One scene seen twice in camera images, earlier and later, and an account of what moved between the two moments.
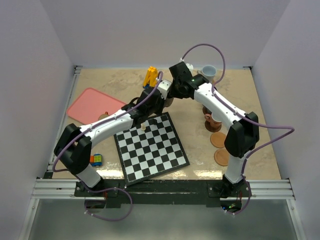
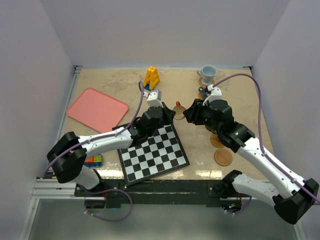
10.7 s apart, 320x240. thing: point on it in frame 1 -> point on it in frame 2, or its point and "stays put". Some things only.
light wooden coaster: x=221 y=157 stays put
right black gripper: x=173 y=93 -> x=192 y=113
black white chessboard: x=144 y=154 stays put
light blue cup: x=209 y=71 stays put
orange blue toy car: x=96 y=160 stays put
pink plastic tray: x=91 y=104 stays put
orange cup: x=103 y=116 -> x=179 y=110
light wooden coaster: x=217 y=139 stays put
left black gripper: x=162 y=102 -> x=169 y=114
